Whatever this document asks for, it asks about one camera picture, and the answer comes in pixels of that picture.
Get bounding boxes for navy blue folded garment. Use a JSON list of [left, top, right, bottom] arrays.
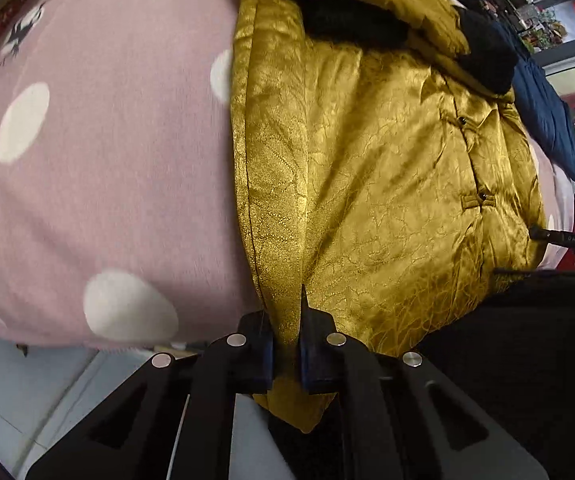
[[493, 21, 575, 181]]

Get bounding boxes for pink polka dot bedsheet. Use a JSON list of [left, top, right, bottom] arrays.
[[0, 0, 568, 348]]

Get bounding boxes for gold satin jacket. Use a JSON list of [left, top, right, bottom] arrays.
[[230, 0, 549, 435]]

